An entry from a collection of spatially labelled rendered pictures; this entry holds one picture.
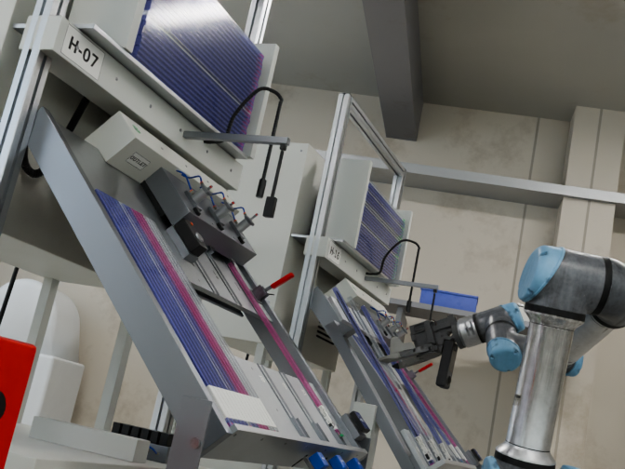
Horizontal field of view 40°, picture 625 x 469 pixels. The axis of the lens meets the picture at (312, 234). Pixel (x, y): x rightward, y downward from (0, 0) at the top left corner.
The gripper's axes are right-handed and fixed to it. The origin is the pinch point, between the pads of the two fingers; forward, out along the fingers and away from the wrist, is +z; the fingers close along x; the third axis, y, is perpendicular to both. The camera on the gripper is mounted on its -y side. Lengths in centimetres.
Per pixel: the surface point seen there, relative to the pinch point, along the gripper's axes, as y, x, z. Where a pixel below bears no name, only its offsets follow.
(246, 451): -25, 82, 5
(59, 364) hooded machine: 105, -200, 243
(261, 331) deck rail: 10.5, 27.4, 20.9
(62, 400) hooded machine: 90, -218, 258
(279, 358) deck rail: 2.9, 27.2, 18.0
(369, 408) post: -9.7, 3.0, 6.7
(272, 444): -24, 76, 3
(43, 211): 36, 73, 45
